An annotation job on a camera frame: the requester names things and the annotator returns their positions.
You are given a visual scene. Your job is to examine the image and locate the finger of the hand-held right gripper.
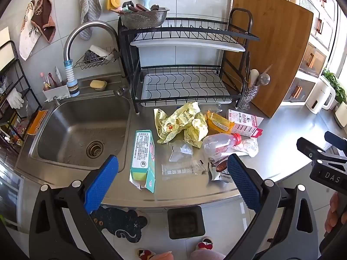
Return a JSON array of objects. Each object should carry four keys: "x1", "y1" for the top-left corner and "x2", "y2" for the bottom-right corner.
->
[
  {"x1": 297, "y1": 137, "x2": 326, "y2": 160},
  {"x1": 325, "y1": 131, "x2": 347, "y2": 151}
]

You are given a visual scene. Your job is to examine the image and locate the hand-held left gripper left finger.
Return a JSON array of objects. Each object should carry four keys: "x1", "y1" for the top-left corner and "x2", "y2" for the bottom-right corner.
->
[{"x1": 28, "y1": 154, "x2": 122, "y2": 260}]

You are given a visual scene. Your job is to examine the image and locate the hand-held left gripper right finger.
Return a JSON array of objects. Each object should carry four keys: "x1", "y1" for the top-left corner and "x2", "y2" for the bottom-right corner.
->
[{"x1": 226, "y1": 153, "x2": 319, "y2": 260}]

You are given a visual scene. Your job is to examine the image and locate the dark red snack wrapper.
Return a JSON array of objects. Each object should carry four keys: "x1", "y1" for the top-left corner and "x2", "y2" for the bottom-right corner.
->
[{"x1": 208, "y1": 158, "x2": 234, "y2": 182}]

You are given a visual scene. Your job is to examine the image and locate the white plastic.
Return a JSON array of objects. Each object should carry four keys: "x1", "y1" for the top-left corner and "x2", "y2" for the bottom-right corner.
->
[{"x1": 233, "y1": 138, "x2": 259, "y2": 158}]

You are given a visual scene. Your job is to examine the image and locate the red cap plastic bottle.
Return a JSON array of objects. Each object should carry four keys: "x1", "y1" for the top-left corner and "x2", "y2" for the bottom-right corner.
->
[{"x1": 202, "y1": 133, "x2": 242, "y2": 160}]

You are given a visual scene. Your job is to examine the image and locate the teal carton box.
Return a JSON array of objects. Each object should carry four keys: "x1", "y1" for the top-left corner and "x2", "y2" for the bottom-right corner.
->
[{"x1": 129, "y1": 129, "x2": 156, "y2": 193}]

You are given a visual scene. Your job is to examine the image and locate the pink white carton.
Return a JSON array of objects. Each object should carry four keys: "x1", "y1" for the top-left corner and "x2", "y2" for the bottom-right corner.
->
[{"x1": 228, "y1": 109, "x2": 264, "y2": 137}]

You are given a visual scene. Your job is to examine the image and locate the orange snack packet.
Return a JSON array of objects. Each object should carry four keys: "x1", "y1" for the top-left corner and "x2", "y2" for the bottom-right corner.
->
[{"x1": 205, "y1": 110, "x2": 236, "y2": 134}]

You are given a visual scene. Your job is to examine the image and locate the clear printed wrapper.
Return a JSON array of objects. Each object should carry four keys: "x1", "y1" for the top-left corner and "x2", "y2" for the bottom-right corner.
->
[{"x1": 161, "y1": 160, "x2": 208, "y2": 181}]

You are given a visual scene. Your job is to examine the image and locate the dark square trash bin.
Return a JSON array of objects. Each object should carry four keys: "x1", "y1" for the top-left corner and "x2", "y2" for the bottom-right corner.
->
[{"x1": 167, "y1": 205, "x2": 206, "y2": 239}]

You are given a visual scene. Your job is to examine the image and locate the small yellow bag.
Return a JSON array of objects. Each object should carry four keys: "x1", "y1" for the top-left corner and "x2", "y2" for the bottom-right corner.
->
[{"x1": 184, "y1": 112, "x2": 209, "y2": 149}]

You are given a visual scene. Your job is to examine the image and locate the large yellow paper bag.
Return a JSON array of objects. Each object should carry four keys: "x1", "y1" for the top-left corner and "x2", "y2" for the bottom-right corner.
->
[{"x1": 154, "y1": 101, "x2": 202, "y2": 144}]

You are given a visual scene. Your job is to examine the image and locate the person's right hand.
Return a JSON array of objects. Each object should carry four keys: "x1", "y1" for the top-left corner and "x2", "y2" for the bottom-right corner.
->
[{"x1": 326, "y1": 191, "x2": 347, "y2": 233}]

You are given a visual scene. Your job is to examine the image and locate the white plant pot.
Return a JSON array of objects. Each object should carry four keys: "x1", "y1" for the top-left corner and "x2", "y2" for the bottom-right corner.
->
[{"x1": 333, "y1": 103, "x2": 347, "y2": 128}]

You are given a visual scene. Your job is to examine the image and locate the white counter cabinet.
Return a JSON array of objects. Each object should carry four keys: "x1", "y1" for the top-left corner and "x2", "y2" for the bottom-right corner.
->
[{"x1": 119, "y1": 198, "x2": 252, "y2": 223}]

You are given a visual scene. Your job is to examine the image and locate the dark cat-shaped floor mat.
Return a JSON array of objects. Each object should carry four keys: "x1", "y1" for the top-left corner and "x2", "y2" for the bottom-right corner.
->
[{"x1": 91, "y1": 206, "x2": 148, "y2": 244}]

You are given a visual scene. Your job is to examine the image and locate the white electric kettle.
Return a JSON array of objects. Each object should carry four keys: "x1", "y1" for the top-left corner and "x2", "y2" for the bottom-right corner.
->
[{"x1": 304, "y1": 76, "x2": 337, "y2": 114}]

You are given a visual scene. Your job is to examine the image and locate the green potted plant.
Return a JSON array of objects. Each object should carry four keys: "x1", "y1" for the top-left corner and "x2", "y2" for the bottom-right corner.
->
[{"x1": 322, "y1": 69, "x2": 347, "y2": 103}]

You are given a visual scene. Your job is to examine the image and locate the stainless steel sink basin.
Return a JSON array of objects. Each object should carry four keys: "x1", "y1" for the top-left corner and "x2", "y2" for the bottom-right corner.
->
[{"x1": 28, "y1": 96, "x2": 133, "y2": 174}]

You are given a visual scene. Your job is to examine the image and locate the red white slipper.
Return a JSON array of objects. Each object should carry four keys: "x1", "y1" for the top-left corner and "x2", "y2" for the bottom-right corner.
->
[
  {"x1": 196, "y1": 237, "x2": 213, "y2": 250},
  {"x1": 137, "y1": 248, "x2": 158, "y2": 260}
]

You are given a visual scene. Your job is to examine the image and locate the glass utensil vase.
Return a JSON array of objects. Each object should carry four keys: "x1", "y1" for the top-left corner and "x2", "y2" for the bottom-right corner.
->
[{"x1": 236, "y1": 84, "x2": 261, "y2": 110}]

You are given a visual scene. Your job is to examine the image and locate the orange dish cloth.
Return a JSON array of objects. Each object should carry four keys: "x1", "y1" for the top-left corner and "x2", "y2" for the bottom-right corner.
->
[{"x1": 27, "y1": 110, "x2": 49, "y2": 136}]

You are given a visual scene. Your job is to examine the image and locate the storage drawer cabinet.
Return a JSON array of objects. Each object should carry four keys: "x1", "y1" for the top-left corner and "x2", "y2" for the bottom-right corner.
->
[{"x1": 280, "y1": 0, "x2": 342, "y2": 106}]

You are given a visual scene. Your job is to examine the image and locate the wooden spoon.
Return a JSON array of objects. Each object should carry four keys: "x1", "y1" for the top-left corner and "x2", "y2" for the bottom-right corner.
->
[{"x1": 249, "y1": 69, "x2": 260, "y2": 87}]

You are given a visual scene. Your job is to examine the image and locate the bamboo cutting board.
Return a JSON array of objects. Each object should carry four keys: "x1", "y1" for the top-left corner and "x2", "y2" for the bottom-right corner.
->
[{"x1": 222, "y1": 0, "x2": 314, "y2": 118}]

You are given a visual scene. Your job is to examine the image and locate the white wide drip tray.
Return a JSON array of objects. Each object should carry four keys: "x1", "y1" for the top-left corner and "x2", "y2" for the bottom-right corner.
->
[{"x1": 136, "y1": 74, "x2": 234, "y2": 105}]

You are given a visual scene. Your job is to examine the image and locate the white blue faucet filter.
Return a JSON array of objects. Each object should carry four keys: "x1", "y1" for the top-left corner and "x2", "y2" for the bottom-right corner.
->
[{"x1": 63, "y1": 59, "x2": 80, "y2": 98}]

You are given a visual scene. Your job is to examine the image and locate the white toothbrush holder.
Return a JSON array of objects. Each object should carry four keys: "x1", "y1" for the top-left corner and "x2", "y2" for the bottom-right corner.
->
[{"x1": 43, "y1": 84, "x2": 71, "y2": 102}]

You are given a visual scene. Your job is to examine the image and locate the pile of colourful snack packets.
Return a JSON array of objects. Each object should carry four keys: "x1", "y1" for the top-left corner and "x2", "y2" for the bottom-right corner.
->
[{"x1": 0, "y1": 114, "x2": 28, "y2": 147}]

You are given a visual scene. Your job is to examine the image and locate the pink toothbrush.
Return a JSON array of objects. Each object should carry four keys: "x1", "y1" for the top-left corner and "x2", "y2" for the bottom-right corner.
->
[{"x1": 40, "y1": 72, "x2": 51, "y2": 90}]

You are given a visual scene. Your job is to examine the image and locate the white rubber glove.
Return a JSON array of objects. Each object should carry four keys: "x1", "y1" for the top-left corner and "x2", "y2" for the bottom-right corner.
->
[{"x1": 6, "y1": 90, "x2": 25, "y2": 109}]

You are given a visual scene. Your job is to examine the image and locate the steel wool scrubber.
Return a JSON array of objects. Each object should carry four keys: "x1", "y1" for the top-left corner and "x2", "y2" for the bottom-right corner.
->
[{"x1": 83, "y1": 49, "x2": 97, "y2": 64}]

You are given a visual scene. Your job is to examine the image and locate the white sponge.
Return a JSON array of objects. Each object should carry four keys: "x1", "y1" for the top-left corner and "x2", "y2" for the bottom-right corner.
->
[{"x1": 89, "y1": 45, "x2": 114, "y2": 60}]

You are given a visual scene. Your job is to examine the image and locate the black metal shelf rack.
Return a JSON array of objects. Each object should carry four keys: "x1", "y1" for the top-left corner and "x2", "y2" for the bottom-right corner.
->
[{"x1": 0, "y1": 40, "x2": 42, "y2": 147}]

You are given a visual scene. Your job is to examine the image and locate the white long drip tray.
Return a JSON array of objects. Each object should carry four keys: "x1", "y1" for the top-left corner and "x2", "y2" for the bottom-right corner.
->
[{"x1": 130, "y1": 32, "x2": 246, "y2": 52}]

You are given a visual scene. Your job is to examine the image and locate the curved steel faucet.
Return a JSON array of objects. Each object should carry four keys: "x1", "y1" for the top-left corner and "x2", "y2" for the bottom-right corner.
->
[{"x1": 64, "y1": 21, "x2": 129, "y2": 96}]

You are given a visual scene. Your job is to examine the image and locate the white appliance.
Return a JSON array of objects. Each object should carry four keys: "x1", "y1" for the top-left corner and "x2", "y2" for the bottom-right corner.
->
[{"x1": 0, "y1": 27, "x2": 18, "y2": 72}]

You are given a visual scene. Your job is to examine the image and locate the white printed towel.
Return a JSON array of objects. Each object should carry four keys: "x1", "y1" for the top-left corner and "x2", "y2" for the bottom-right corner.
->
[{"x1": 18, "y1": 1, "x2": 40, "y2": 61}]

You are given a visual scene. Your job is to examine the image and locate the steel colander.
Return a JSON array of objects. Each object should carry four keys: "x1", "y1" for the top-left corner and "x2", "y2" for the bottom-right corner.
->
[{"x1": 119, "y1": 9, "x2": 171, "y2": 29}]

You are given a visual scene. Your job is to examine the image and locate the brown hand towel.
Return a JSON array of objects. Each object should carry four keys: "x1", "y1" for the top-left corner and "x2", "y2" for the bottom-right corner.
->
[{"x1": 30, "y1": 0, "x2": 56, "y2": 44}]

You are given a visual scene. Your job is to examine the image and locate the grey striped towel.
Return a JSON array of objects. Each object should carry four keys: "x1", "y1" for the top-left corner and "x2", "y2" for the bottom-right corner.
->
[{"x1": 79, "y1": 0, "x2": 102, "y2": 40}]

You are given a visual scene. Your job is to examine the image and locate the wire sink caddy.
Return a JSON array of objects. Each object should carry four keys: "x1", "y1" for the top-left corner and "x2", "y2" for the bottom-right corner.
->
[{"x1": 74, "y1": 47, "x2": 120, "y2": 69}]

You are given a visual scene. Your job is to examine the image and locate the black wire dish rack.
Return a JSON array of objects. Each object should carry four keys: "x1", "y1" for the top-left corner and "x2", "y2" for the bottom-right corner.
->
[{"x1": 118, "y1": 8, "x2": 261, "y2": 114}]

